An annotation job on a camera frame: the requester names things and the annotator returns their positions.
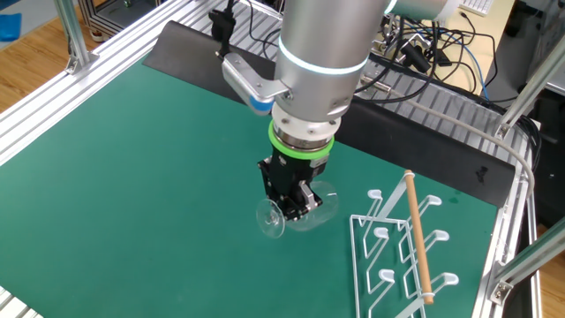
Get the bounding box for clear wine glass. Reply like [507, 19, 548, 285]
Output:
[255, 179, 340, 239]

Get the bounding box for black frame cart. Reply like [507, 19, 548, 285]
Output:
[78, 0, 167, 43]

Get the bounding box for silver metal cable fitting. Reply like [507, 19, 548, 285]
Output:
[360, 74, 393, 94]

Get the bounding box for grey cable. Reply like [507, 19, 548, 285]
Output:
[388, 87, 536, 202]

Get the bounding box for black table edge cable bundle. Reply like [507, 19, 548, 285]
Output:
[511, 113, 544, 176]

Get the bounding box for white wire rack wooden handle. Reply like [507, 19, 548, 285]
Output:
[349, 170, 460, 318]

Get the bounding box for silver wrist camera blue tip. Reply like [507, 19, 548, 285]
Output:
[221, 52, 292, 117]

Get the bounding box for light wooden desk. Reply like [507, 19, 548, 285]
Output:
[434, 0, 517, 96]

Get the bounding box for green table mat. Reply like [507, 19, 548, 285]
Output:
[0, 55, 500, 318]

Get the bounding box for black desk cable tangle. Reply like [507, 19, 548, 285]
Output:
[374, 8, 501, 96]

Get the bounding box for black equipment case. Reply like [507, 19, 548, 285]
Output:
[529, 87, 565, 229]

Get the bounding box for white keyboard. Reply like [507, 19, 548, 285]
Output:
[456, 0, 495, 17]

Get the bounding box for grey metal cabinet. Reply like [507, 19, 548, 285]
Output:
[524, 0, 565, 96]

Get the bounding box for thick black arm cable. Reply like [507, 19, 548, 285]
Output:
[208, 0, 237, 58]

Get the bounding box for black mat strip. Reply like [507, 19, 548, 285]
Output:
[142, 19, 516, 208]

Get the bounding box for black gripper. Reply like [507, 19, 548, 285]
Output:
[258, 148, 330, 221]

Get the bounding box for aluminium frame post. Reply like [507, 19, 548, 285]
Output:
[486, 227, 565, 307]
[493, 33, 565, 141]
[52, 0, 101, 75]

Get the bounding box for blue cable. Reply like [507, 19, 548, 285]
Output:
[458, 42, 492, 102]

